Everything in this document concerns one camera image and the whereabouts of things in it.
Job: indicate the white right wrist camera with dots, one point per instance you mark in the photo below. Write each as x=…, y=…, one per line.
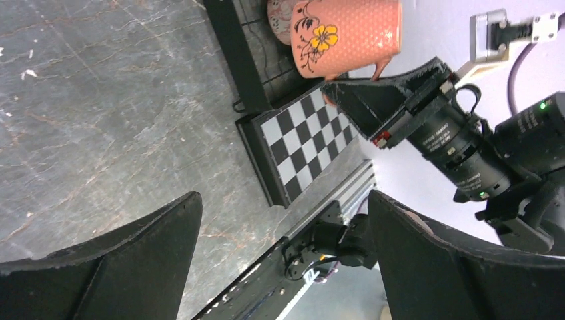
x=493, y=40

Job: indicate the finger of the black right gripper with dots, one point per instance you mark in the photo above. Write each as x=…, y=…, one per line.
x=374, y=106

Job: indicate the black wire dish rack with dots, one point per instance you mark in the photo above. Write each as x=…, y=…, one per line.
x=261, y=67

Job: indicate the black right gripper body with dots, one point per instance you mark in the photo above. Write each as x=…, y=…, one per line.
x=425, y=112

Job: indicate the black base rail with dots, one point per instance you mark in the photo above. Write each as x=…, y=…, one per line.
x=270, y=286

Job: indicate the salmon floral mug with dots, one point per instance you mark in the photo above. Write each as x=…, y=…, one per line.
x=329, y=38

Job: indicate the pink patterned mug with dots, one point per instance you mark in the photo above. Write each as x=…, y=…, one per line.
x=279, y=14

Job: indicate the aluminium slotted rail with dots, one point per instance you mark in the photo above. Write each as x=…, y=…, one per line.
x=350, y=194

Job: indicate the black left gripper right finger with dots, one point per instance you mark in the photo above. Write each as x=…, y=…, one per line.
x=433, y=271

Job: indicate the checkerboard calibration board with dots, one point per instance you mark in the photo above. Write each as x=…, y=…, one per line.
x=290, y=147

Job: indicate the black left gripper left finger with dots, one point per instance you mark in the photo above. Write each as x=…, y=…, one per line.
x=137, y=271

